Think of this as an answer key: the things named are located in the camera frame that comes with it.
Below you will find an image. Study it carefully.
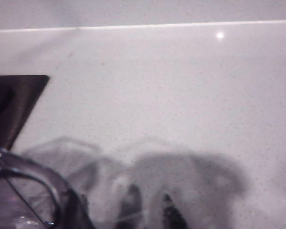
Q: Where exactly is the clear faceted plastic mug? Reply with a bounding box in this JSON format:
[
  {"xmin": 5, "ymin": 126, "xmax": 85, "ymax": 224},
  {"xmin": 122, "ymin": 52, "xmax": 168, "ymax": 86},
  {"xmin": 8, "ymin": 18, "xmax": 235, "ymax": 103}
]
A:
[{"xmin": 0, "ymin": 147, "xmax": 95, "ymax": 229}]

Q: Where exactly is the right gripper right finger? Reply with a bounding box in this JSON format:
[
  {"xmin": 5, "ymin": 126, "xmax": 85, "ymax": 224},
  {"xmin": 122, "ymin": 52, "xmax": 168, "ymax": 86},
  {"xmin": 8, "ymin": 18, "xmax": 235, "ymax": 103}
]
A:
[{"xmin": 161, "ymin": 192, "xmax": 190, "ymax": 229}]

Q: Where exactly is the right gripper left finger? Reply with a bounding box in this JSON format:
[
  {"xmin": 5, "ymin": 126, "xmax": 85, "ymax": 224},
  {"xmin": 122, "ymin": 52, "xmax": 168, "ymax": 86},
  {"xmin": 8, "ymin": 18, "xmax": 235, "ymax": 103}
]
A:
[{"xmin": 118, "ymin": 183, "xmax": 143, "ymax": 229}]

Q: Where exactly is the black undermount sink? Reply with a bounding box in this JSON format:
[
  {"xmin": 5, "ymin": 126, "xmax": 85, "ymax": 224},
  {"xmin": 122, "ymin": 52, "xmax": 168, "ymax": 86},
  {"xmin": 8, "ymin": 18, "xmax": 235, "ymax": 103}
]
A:
[{"xmin": 0, "ymin": 75, "xmax": 50, "ymax": 151}]

